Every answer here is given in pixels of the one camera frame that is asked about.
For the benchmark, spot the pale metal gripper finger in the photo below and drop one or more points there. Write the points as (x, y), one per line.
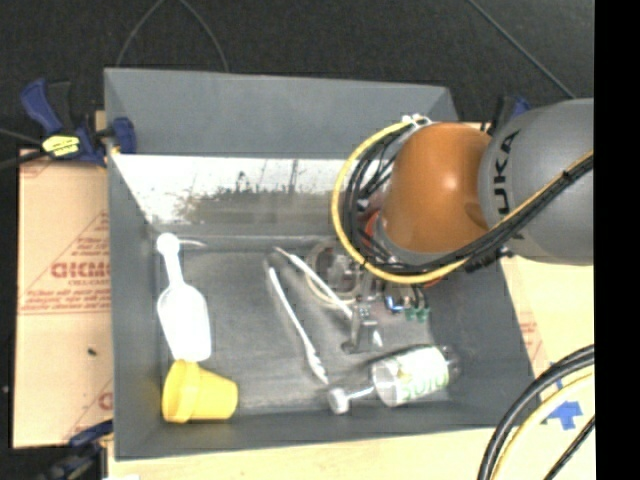
(356, 330)
(370, 333)

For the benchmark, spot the clear plastic bottle, green label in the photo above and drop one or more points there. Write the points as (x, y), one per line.
(415, 375)

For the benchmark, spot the white plastic tongs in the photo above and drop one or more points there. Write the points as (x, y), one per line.
(295, 318)

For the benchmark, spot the white plastic scoop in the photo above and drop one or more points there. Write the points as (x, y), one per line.
(184, 318)

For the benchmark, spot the yellow plastic cup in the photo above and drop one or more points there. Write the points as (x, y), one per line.
(200, 393)

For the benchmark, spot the grey metal bin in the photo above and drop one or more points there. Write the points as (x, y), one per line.
(260, 118)

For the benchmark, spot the brown cardboard board, red print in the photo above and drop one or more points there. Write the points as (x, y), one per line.
(60, 248)

